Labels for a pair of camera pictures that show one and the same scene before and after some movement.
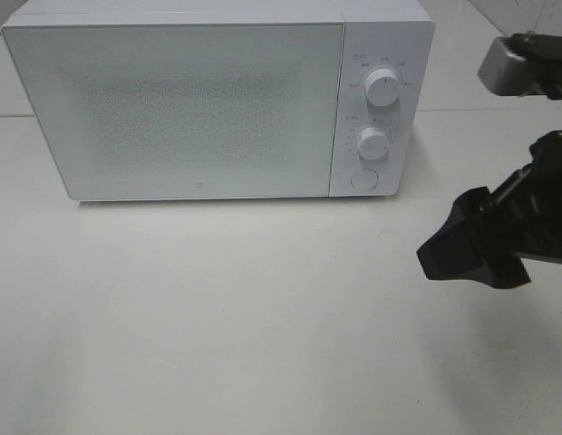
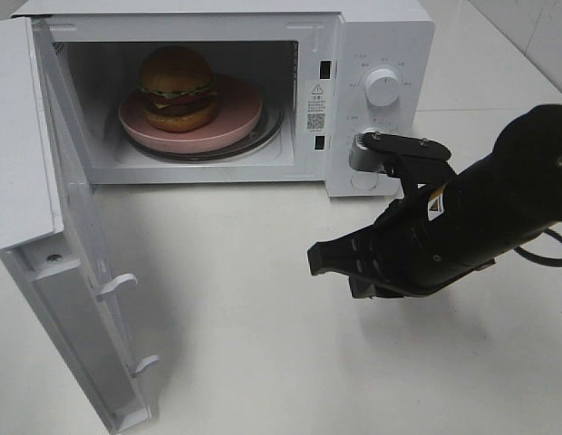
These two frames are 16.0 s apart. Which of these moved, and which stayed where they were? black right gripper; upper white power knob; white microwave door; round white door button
Moved: white microwave door; black right gripper
Stayed: round white door button; upper white power knob
